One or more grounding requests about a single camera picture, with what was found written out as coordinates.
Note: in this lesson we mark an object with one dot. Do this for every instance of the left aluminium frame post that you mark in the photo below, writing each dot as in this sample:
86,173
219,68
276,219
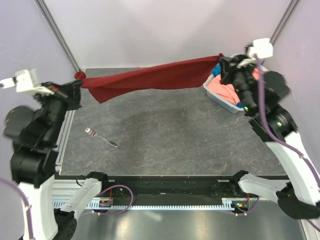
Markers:
46,13

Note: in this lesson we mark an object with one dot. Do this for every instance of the white slotted cable duct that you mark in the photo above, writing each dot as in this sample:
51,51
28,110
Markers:
227,205

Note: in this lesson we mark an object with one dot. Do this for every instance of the right aluminium frame post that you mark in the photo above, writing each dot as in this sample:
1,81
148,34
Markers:
286,16

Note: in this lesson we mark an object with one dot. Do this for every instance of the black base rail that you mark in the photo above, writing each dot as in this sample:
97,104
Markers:
206,185

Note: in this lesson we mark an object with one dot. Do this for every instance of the salmon pink cloth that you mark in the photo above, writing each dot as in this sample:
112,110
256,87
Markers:
227,92

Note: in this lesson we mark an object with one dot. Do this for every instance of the dark red cloth napkin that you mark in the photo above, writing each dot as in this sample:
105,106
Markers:
184,74

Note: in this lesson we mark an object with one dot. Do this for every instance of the aluminium frame post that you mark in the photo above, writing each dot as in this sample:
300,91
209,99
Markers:
286,16
46,13

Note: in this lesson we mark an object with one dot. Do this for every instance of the white plastic basket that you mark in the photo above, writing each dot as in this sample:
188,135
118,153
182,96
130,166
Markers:
227,105

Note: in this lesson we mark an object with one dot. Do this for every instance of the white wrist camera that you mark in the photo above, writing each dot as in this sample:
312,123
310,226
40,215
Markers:
261,48
26,81

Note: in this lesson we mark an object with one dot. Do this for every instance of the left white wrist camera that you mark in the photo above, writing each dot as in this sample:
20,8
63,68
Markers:
26,81

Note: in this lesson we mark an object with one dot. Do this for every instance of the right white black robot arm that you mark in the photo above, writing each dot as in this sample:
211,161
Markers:
260,93

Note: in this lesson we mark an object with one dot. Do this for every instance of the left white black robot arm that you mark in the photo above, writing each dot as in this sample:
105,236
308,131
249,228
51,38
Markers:
34,135

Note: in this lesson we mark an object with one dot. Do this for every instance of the blue cloth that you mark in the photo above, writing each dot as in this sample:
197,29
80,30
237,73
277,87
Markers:
216,70

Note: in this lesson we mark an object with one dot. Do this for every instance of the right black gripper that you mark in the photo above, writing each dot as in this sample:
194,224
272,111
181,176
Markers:
229,66

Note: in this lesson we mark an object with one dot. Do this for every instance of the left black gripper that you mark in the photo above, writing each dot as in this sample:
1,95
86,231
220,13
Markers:
70,91

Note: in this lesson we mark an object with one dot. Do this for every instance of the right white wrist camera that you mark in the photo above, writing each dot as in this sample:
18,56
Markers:
261,48

